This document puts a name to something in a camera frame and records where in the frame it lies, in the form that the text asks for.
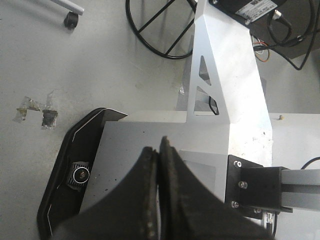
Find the black round wire stool base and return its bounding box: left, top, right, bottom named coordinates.
left=125, top=0, right=197, bottom=60

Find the aluminium extrusion with black bracket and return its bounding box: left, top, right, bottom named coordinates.
left=224, top=155, right=320, bottom=220

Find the black webcam on base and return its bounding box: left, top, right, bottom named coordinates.
left=36, top=107, right=126, bottom=240

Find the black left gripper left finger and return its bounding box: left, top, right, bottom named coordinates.
left=51, top=147, right=158, bottom=240

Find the black electronics control box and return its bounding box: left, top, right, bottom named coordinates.
left=209, top=0, right=320, bottom=59

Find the white metal robot stand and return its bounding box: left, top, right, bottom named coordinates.
left=81, top=0, right=273, bottom=211

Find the clear tape scrap with residue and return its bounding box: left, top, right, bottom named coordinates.
left=12, top=91, right=59, bottom=130

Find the black looping cable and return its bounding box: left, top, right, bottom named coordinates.
left=266, top=0, right=320, bottom=71

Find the black caster wheel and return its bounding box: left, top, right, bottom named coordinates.
left=63, top=11, right=79, bottom=29

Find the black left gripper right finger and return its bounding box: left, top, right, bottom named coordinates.
left=158, top=136, right=273, bottom=240

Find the grey chair leg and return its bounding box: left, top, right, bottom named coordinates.
left=50, top=0, right=85, bottom=16

